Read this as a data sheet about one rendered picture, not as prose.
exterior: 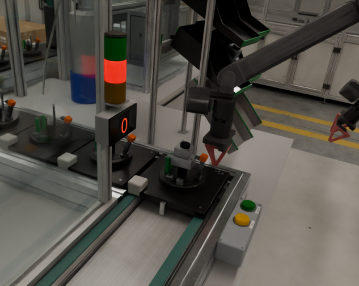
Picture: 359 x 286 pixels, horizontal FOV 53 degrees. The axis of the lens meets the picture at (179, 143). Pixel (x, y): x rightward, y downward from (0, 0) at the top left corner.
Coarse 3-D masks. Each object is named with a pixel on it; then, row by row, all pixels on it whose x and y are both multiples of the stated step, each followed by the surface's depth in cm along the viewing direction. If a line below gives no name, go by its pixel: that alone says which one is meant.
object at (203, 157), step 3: (195, 156) 105; (198, 156) 106; (201, 156) 103; (204, 156) 103; (207, 156) 104; (198, 159) 105; (201, 159) 104; (204, 159) 103; (207, 159) 105; (201, 162) 105; (204, 162) 105; (201, 165) 105; (198, 168) 106; (201, 168) 105; (198, 171) 106; (201, 171) 106; (198, 174) 107; (198, 177) 107
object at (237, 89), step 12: (192, 24) 123; (180, 36) 118; (192, 36) 130; (216, 36) 125; (180, 48) 120; (192, 48) 117; (216, 48) 126; (192, 60) 119; (216, 60) 128; (228, 60) 125; (216, 72) 122; (216, 84) 117
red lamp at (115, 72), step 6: (108, 60) 79; (108, 66) 80; (114, 66) 79; (120, 66) 80; (108, 72) 80; (114, 72) 80; (120, 72) 80; (108, 78) 81; (114, 78) 81; (120, 78) 81
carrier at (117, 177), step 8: (120, 144) 123; (112, 152) 117; (120, 152) 118; (128, 152) 119; (136, 152) 123; (144, 152) 124; (152, 152) 124; (112, 160) 114; (120, 160) 114; (128, 160) 116; (136, 160) 119; (144, 160) 119; (152, 160) 121; (112, 168) 113; (120, 168) 114; (128, 168) 114; (136, 168) 114; (144, 168) 117; (112, 176) 109; (120, 176) 109; (128, 176) 110; (112, 184) 107; (120, 184) 106
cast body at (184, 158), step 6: (180, 144) 105; (186, 144) 105; (174, 150) 105; (180, 150) 104; (186, 150) 104; (192, 150) 107; (168, 156) 109; (174, 156) 106; (180, 156) 105; (186, 156) 104; (192, 156) 107; (174, 162) 107; (180, 162) 106; (186, 162) 105; (192, 162) 105; (186, 168) 106
